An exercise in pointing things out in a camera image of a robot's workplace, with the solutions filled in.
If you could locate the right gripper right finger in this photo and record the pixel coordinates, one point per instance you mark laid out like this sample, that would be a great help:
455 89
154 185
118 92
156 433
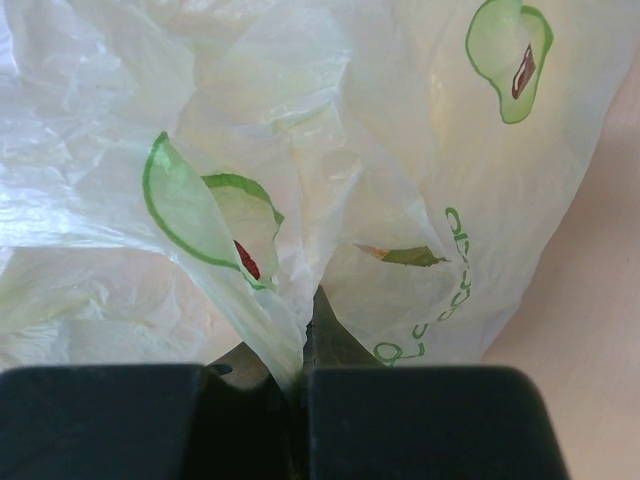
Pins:
370 421

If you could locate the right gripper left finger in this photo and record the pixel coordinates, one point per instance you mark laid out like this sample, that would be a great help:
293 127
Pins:
139 422

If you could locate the green avocado print plastic bag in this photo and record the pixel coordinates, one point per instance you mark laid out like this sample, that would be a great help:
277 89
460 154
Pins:
178 177

